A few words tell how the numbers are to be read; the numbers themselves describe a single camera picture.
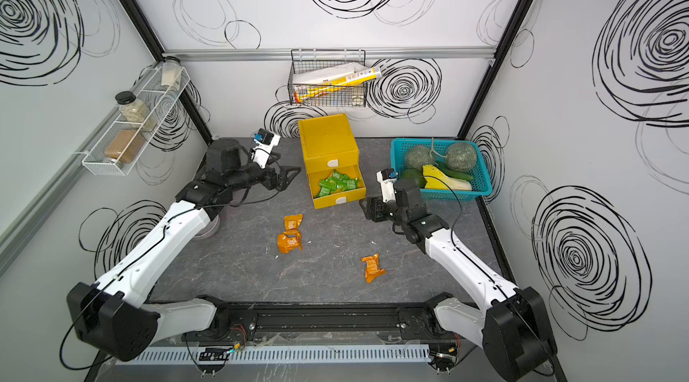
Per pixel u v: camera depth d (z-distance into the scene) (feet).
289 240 2.91
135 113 2.32
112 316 1.21
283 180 2.19
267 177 2.14
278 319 2.49
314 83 2.81
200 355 2.31
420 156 3.26
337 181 3.15
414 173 3.22
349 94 2.82
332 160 2.88
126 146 2.19
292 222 3.07
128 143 2.21
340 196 2.85
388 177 2.36
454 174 3.24
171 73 2.84
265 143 2.06
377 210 2.32
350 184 3.07
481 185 3.16
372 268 2.72
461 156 3.18
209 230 1.73
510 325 1.27
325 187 3.07
